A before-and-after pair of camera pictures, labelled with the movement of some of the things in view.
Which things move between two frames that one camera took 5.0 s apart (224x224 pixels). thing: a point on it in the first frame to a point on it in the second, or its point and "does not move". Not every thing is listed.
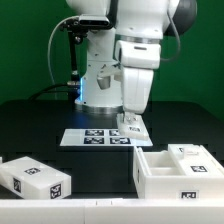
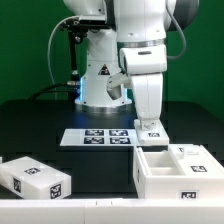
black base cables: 74,88 does not move
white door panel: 132,126 to 156,136
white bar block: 195,160 does not move
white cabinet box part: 31,179 does not move
